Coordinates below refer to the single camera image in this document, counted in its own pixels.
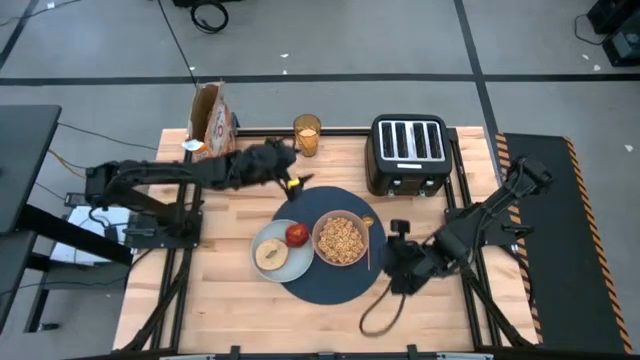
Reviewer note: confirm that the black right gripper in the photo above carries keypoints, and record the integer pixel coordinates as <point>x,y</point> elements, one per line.
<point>420,257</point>

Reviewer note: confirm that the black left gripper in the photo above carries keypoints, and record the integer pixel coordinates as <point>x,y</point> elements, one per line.
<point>265,165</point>

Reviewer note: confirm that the dark blue round placemat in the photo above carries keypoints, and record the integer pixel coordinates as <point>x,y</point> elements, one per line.
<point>325,200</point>

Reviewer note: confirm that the red apple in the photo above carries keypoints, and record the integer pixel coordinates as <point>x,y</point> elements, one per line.
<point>297,235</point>

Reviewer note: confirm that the orange cereal box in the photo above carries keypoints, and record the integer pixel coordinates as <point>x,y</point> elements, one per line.
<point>220,130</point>

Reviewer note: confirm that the brown ceramic bowl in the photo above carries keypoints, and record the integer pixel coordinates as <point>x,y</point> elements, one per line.
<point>316,235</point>

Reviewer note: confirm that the pale grey round plate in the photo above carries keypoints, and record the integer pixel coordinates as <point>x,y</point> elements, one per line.
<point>300,260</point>

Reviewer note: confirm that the toasted bagel half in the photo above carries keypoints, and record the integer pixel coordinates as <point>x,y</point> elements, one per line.
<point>265,260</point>

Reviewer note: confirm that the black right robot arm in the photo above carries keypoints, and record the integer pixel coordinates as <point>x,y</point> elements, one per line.
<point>480,215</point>

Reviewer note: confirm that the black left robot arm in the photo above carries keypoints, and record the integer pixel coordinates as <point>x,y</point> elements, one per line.
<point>160,172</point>

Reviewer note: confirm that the amber drinking glass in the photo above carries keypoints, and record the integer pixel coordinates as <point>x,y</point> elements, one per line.
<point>307,137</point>

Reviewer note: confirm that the cereal rings pile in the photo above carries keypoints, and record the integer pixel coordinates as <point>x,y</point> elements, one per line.
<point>340,240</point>

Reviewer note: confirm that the black four-slot toaster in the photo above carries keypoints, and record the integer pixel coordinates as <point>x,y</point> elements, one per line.
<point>407,175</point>

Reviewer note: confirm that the black hazard-striped floor mat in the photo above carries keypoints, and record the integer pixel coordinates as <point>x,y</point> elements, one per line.
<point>575,275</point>

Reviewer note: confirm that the small black adapter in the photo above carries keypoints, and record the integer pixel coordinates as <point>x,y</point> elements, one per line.
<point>111,234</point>

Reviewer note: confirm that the white flat box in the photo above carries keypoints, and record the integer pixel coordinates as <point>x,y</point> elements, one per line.
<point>85,220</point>

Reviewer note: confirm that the black power brick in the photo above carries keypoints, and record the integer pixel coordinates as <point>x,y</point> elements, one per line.
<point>75,200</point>

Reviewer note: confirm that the black desk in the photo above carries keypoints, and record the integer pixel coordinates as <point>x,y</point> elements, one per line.
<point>25,160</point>

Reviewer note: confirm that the black equipment case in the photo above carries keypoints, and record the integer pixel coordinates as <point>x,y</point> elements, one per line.
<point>622,45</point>

